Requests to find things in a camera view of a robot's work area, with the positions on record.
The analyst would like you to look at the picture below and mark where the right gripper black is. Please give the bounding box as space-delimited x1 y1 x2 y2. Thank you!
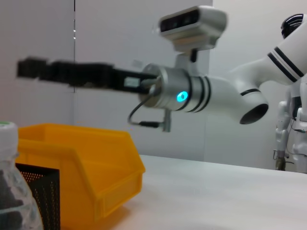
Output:
16 56 159 96

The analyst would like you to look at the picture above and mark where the clear water bottle green label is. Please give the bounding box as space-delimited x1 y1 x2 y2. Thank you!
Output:
0 120 45 230

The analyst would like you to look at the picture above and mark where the black mesh pen holder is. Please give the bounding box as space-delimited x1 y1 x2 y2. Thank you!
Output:
15 163 60 230

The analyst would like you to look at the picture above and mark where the yellow plastic bin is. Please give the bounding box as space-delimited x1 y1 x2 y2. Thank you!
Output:
16 123 146 230

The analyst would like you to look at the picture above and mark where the white humanoid robot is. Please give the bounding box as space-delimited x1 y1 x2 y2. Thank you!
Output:
272 81 307 174

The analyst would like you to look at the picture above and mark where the right gripper cable silver plug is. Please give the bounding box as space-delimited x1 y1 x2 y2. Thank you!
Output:
128 79 172 133

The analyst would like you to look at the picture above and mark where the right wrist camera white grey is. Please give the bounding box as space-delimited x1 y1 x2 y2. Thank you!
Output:
157 6 228 63

